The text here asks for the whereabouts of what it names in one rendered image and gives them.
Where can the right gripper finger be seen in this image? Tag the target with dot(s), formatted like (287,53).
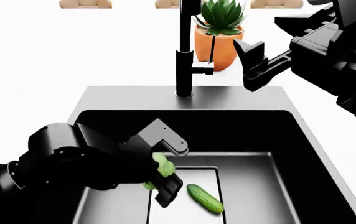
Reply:
(259,74)
(251,56)

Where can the thin black faucet lever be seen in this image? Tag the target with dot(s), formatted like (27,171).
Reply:
(212,49)

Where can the light green leafy vegetable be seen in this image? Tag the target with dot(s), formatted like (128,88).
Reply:
(165,166)

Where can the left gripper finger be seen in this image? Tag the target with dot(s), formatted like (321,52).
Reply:
(165,134)
(168,189)

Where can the green succulent plant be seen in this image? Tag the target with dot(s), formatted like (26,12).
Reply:
(222,14)

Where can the beige chair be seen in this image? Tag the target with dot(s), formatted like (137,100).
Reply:
(85,3)
(167,3)
(276,3)

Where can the green cucumber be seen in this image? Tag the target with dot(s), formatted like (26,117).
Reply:
(204,198)

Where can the black tall sink faucet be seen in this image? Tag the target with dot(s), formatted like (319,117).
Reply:
(184,70)

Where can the orange terracotta plant pot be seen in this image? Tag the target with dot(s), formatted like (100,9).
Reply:
(224,52)

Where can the dark grey kitchen sink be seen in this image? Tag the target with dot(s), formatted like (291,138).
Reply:
(234,99)

